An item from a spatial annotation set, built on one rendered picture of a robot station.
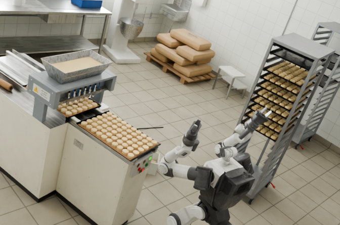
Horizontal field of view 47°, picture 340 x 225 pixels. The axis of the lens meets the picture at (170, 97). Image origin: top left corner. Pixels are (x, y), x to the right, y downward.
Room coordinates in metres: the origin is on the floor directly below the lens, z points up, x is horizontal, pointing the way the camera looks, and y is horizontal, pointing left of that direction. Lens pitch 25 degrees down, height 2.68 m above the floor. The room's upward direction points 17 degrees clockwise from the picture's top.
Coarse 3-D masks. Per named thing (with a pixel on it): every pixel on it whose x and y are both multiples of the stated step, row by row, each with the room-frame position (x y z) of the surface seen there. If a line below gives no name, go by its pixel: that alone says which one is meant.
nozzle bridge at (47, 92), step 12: (108, 72) 3.30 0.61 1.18; (36, 84) 2.76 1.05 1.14; (48, 84) 2.74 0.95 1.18; (60, 84) 2.80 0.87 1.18; (72, 84) 2.86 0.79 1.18; (84, 84) 2.93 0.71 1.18; (96, 84) 3.20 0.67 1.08; (108, 84) 3.27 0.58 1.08; (36, 96) 2.75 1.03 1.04; (48, 96) 2.69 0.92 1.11; (60, 96) 2.82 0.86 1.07; (72, 96) 2.91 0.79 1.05; (84, 96) 3.01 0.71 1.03; (96, 96) 3.33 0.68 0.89; (36, 108) 2.74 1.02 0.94
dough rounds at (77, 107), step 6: (78, 102) 3.10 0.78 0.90; (84, 102) 3.10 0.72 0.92; (90, 102) 3.13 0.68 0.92; (60, 108) 2.89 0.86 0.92; (66, 108) 2.94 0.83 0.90; (72, 108) 2.94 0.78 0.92; (78, 108) 2.96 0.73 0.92; (84, 108) 3.00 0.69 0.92; (90, 108) 3.05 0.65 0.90; (66, 114) 2.83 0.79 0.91; (72, 114) 2.87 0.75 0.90
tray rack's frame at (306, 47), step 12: (288, 36) 4.07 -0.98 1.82; (300, 36) 4.24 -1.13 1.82; (288, 48) 3.69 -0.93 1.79; (300, 48) 3.73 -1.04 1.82; (312, 48) 3.88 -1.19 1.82; (324, 48) 4.05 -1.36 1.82; (324, 72) 4.11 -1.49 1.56; (312, 96) 4.09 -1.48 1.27; (300, 120) 4.09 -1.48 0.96; (288, 144) 4.09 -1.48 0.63; (276, 168) 4.09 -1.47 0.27; (264, 180) 3.95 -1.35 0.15
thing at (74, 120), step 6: (0, 66) 3.32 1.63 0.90; (6, 72) 3.24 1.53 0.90; (12, 78) 3.19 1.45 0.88; (24, 84) 3.12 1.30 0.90; (72, 120) 2.82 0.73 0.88; (78, 120) 2.81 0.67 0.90; (78, 126) 2.79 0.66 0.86; (84, 132) 2.75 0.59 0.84; (96, 138) 2.69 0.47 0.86; (102, 144) 2.66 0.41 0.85; (120, 156) 2.57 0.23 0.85; (132, 162) 2.52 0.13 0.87
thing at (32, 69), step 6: (6, 54) 3.67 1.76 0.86; (12, 54) 3.64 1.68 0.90; (12, 60) 3.63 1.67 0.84; (18, 60) 3.59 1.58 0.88; (24, 66) 3.54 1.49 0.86; (30, 66) 3.50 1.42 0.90; (36, 72) 3.46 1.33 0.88; (96, 108) 3.09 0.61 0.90; (96, 114) 3.08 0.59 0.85; (156, 150) 2.79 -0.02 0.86
